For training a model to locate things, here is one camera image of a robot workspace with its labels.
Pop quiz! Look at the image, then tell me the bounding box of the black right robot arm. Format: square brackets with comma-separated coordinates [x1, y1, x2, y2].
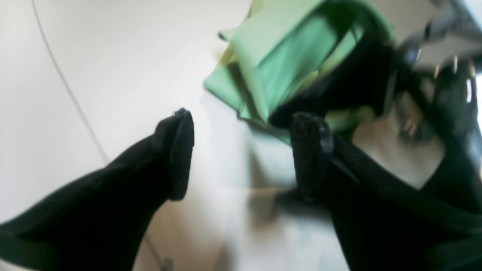
[397, 47, 481, 214]

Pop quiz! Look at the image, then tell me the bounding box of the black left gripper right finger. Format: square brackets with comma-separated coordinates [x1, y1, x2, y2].
[290, 113, 481, 271]

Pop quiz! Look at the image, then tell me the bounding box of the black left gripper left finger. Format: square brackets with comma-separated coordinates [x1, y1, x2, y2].
[1, 108, 195, 271]

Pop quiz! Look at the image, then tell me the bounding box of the green T-shirt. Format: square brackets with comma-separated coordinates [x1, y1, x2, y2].
[203, 0, 395, 145]

